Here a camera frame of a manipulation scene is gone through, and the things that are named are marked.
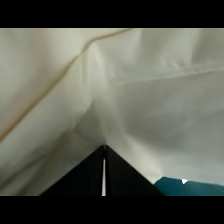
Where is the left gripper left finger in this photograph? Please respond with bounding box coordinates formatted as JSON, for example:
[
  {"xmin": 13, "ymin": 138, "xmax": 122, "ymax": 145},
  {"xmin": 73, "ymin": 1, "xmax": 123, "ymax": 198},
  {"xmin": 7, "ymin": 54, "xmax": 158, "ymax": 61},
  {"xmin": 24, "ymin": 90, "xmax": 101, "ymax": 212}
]
[{"xmin": 40, "ymin": 144, "xmax": 107, "ymax": 197}]

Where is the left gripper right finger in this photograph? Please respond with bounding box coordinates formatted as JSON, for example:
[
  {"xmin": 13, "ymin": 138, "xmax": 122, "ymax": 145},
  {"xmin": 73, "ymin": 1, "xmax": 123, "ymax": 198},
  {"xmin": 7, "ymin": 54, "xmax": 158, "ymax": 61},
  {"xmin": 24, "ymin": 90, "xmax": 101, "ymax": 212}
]
[{"xmin": 104, "ymin": 144, "xmax": 165, "ymax": 197}]

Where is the cream shirt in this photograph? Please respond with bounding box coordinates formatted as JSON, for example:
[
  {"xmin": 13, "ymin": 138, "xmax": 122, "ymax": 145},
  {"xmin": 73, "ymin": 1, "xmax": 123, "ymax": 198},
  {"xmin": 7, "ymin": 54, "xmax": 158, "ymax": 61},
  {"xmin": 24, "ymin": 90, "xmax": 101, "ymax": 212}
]
[{"xmin": 0, "ymin": 28, "xmax": 224, "ymax": 197}]

